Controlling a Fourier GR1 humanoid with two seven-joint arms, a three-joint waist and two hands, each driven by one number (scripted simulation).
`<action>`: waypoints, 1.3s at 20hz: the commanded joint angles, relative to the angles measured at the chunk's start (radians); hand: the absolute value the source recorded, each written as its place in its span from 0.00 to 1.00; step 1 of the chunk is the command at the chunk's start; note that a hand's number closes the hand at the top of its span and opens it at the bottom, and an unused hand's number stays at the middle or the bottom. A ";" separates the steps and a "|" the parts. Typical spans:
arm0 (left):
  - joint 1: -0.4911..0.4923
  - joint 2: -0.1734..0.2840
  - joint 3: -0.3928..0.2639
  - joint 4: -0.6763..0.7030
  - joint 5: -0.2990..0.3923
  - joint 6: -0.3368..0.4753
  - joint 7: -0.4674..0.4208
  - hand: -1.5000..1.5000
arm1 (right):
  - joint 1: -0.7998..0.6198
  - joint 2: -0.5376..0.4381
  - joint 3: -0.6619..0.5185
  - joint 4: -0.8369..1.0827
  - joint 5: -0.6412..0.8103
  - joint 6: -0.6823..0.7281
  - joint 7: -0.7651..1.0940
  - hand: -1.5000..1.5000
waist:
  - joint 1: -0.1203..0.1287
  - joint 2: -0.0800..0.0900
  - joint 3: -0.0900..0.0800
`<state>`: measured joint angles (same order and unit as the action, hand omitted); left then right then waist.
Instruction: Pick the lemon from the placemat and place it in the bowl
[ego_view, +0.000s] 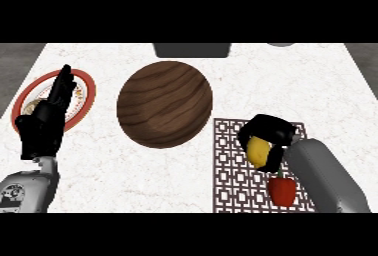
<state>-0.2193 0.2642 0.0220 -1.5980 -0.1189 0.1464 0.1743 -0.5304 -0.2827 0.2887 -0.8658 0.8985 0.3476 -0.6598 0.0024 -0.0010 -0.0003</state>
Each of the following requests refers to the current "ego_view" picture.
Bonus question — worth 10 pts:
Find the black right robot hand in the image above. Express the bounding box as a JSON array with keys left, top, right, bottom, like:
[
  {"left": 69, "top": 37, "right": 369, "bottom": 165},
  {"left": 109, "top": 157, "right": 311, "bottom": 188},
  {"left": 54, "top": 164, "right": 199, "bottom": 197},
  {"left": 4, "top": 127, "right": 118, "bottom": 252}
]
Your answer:
[{"left": 236, "top": 113, "right": 299, "bottom": 174}]

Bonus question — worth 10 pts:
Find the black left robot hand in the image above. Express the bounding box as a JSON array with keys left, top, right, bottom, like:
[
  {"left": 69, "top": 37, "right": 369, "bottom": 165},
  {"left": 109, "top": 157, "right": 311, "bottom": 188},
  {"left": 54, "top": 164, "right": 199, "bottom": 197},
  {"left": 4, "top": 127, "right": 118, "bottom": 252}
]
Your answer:
[{"left": 13, "top": 64, "right": 78, "bottom": 161}]

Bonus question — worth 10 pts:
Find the yellow lemon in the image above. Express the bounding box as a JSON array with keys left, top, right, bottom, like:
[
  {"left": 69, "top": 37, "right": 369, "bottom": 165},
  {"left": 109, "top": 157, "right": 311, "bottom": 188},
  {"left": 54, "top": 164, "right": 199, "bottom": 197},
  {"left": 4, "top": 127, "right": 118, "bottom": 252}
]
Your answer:
[{"left": 245, "top": 135, "right": 273, "bottom": 170}]

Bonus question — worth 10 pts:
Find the brown patterned placemat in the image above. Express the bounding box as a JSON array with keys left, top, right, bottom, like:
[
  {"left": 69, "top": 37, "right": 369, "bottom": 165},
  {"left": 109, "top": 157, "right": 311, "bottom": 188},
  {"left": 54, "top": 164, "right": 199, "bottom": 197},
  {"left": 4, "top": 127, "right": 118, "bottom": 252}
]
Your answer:
[{"left": 211, "top": 117, "right": 317, "bottom": 214}]

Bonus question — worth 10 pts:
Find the brown wooden bowl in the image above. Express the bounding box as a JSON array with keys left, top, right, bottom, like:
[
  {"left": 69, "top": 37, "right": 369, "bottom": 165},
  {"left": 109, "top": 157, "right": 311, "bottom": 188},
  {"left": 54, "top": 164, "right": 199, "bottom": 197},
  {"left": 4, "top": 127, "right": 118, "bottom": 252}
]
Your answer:
[{"left": 115, "top": 60, "right": 215, "bottom": 150}]

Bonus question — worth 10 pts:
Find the red-rimmed white plate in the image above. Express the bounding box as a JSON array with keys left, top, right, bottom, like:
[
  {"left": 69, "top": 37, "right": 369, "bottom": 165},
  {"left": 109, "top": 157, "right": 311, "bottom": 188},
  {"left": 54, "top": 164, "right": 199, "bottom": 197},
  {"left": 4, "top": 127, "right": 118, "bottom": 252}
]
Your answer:
[{"left": 10, "top": 68, "right": 97, "bottom": 134}]

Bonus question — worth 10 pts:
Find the red bell pepper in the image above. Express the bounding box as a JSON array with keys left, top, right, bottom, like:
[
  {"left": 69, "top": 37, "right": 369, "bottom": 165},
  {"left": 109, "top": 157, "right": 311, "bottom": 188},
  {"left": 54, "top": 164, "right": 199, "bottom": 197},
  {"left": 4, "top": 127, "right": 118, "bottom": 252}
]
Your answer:
[{"left": 265, "top": 169, "right": 298, "bottom": 208}]

